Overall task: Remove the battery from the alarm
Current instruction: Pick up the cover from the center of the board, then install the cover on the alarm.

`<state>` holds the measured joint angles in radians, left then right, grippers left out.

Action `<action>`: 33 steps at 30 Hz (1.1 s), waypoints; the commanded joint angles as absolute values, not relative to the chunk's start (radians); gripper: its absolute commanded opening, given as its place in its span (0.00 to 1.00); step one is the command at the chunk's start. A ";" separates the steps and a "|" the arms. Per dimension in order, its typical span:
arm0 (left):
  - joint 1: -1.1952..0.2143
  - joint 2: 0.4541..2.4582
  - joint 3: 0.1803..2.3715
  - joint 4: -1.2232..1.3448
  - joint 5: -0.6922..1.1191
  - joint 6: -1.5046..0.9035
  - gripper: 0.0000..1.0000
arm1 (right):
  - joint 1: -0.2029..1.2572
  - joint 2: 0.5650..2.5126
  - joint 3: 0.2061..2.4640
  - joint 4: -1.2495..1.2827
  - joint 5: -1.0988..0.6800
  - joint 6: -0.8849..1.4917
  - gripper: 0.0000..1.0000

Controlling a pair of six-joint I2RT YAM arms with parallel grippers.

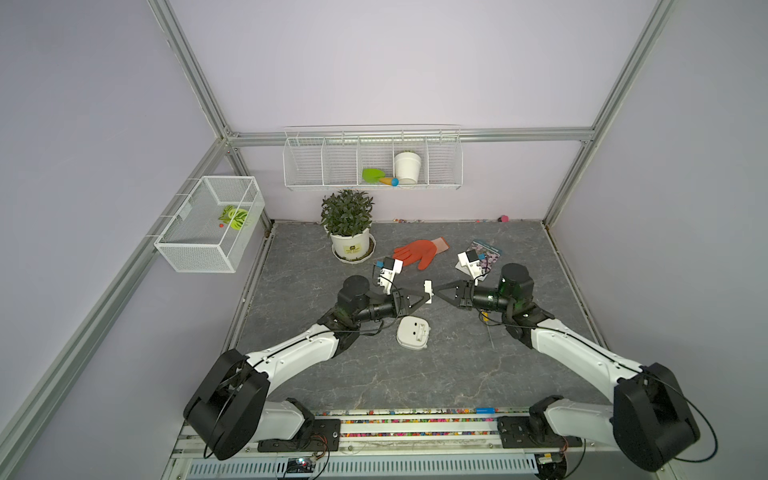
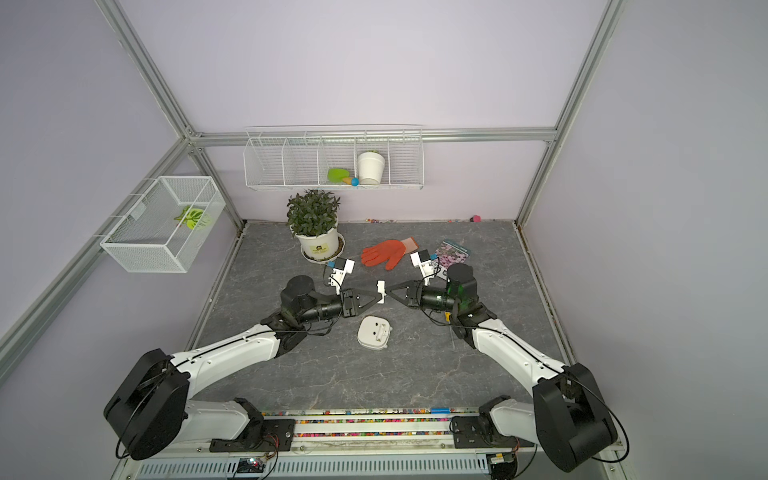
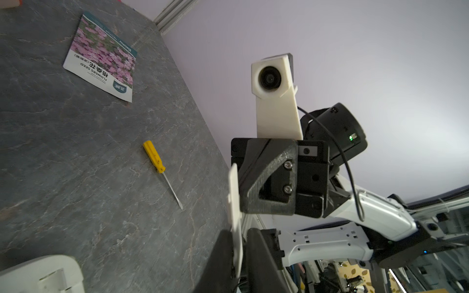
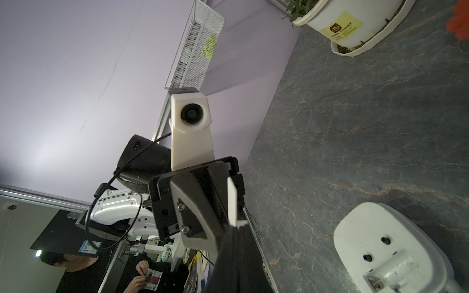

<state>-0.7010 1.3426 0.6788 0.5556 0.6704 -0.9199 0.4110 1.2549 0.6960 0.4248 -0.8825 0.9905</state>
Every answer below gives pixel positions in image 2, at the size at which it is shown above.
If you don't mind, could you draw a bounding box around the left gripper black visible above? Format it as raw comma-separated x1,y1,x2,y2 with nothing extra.
299,288,382,325

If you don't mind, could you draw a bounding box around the white battery cover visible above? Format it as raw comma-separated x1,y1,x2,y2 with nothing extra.
377,280,386,304

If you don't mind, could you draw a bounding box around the white alarm device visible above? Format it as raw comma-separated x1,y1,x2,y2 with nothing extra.
357,316,392,350

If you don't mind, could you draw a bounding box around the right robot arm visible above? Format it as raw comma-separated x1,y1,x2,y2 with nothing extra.
386,264,624,472

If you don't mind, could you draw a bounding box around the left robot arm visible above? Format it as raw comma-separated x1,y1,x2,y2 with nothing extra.
103,275,383,460

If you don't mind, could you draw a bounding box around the red orange work glove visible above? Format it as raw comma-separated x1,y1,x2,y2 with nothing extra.
361,237,419,271

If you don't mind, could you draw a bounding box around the flower seed packet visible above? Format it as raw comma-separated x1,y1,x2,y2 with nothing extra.
435,239,471,270

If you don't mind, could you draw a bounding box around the potted green plant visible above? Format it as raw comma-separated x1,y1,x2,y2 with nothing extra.
287,189,341,262

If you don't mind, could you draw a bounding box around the green toy shovel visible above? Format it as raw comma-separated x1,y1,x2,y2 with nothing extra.
327,168,360,187

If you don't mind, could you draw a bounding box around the small white pot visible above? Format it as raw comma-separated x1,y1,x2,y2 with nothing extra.
357,151,386,185

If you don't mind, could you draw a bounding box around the green leaf toy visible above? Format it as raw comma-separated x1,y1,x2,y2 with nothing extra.
174,206,212,230

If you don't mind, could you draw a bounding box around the green circuit board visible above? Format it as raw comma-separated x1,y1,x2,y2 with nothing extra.
235,457,267,475

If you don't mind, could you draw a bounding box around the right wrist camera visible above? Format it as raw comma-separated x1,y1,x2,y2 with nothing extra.
410,249,440,286

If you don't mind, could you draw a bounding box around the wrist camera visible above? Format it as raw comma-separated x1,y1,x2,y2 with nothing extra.
410,249,440,286
326,256,355,295

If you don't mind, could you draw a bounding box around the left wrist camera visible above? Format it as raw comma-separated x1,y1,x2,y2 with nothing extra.
326,256,355,295

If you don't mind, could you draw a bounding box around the aluminium mounting rail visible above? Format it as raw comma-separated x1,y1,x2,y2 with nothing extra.
122,409,625,461

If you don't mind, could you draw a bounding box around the white wire wall shelf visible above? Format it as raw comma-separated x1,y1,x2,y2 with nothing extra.
243,124,425,190

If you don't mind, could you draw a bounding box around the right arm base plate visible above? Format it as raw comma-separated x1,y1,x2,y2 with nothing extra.
449,416,533,449

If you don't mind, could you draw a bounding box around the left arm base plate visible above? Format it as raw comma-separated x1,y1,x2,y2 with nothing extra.
209,418,296,453

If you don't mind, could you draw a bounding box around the white wire basket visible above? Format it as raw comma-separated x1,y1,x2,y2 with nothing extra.
100,176,225,274

